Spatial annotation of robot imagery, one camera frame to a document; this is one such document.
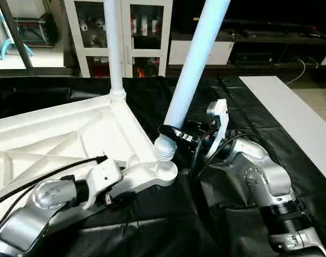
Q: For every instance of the white sheet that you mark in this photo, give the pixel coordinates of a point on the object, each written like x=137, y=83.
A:
x=296, y=112

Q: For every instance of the grey metal pole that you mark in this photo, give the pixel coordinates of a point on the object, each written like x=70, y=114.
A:
x=15, y=35

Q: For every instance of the white plastic table top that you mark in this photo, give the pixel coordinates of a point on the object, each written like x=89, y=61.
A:
x=61, y=139

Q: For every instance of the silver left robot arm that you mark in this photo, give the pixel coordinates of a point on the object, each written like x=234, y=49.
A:
x=39, y=209

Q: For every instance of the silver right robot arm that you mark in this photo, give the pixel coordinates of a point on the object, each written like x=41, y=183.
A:
x=270, y=187

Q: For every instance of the black work mat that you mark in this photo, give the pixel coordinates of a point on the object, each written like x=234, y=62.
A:
x=227, y=214

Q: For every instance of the white glass-door cabinet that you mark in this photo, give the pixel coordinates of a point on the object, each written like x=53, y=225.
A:
x=120, y=32

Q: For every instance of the white low drawer unit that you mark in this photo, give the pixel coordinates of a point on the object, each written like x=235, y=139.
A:
x=203, y=52

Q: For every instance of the white plastic table leg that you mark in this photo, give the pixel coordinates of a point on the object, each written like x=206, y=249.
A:
x=192, y=69
x=114, y=45

